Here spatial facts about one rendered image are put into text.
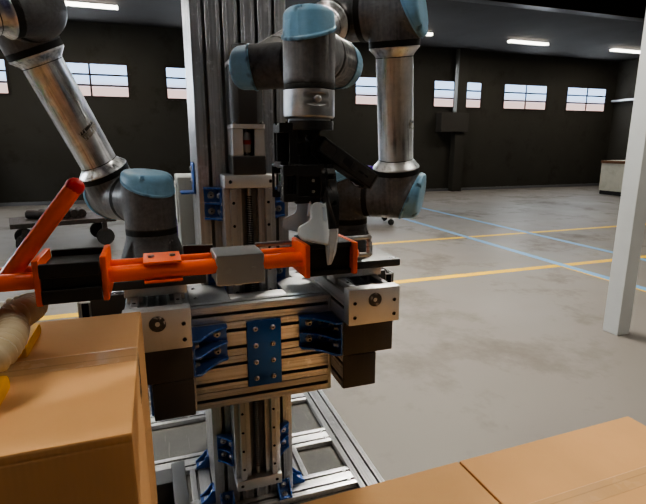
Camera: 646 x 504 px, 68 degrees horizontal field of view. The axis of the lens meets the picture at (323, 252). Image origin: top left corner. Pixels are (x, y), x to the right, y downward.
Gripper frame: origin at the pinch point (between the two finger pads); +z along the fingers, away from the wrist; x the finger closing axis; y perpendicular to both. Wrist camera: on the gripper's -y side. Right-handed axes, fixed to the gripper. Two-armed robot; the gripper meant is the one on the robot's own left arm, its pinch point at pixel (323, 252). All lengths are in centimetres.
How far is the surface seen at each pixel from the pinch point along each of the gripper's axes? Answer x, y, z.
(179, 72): -1166, -53, -180
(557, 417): -93, -157, 117
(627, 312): -161, -286, 101
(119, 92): -1166, 83, -131
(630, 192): -167, -279, 16
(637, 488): 3, -77, 62
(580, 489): -1, -64, 62
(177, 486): -25, 25, 55
